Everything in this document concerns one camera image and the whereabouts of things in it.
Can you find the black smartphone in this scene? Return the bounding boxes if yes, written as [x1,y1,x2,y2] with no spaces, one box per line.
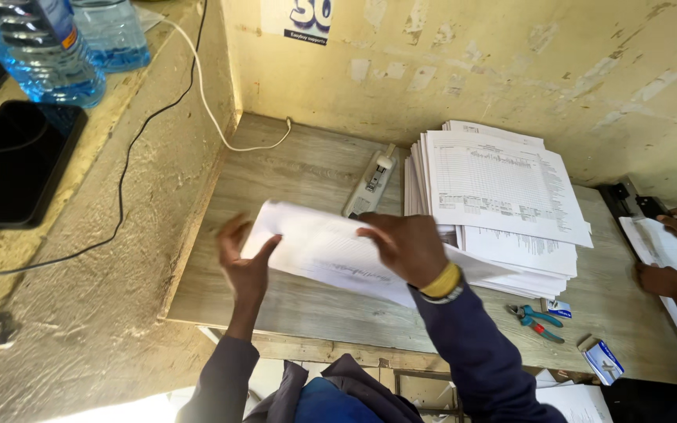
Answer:
[0,100,89,230]

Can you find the papers under table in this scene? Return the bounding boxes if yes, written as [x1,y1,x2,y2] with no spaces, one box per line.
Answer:
[532,369,614,423]

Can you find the teal handled pliers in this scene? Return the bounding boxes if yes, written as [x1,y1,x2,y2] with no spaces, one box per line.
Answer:
[506,304,566,344]

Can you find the black hole punch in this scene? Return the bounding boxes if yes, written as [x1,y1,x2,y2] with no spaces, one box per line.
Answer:
[598,176,674,259]

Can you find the printed paper sheet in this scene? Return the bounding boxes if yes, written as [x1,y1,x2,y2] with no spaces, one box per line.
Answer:
[619,216,677,359]

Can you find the white paper bundle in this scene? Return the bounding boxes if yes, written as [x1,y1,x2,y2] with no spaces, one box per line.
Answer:
[240,200,516,309]

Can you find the grey stapler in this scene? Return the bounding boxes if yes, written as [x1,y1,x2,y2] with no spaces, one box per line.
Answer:
[341,143,399,220]

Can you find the wall sticker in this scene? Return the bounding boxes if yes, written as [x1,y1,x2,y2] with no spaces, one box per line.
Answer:
[261,0,335,47]

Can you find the person's right hand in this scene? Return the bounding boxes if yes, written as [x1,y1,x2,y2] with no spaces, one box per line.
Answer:
[356,212,462,290]

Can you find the pile of printed paper sheets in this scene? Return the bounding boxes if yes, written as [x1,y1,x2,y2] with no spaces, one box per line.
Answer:
[403,120,595,300]

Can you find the large clear water bottle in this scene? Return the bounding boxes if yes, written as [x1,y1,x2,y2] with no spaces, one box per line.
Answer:
[0,0,107,109]

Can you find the black cable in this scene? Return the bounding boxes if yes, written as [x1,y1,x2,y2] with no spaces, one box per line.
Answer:
[0,0,209,277]

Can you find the yellow wristband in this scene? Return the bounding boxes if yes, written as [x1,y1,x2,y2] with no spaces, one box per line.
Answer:
[419,262,463,299]

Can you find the open blue staple box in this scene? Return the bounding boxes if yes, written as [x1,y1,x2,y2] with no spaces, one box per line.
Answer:
[577,335,625,387]

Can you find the person's left hand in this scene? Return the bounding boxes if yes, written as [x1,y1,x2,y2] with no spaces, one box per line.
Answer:
[217,213,283,305]

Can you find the person's blue jacket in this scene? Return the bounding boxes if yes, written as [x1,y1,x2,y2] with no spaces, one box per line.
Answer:
[243,354,424,423]

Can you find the small blue staple box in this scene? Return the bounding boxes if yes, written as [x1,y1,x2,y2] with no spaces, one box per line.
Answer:
[541,298,573,320]

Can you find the white cable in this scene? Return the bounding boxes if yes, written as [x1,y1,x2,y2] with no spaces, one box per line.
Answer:
[159,18,293,152]

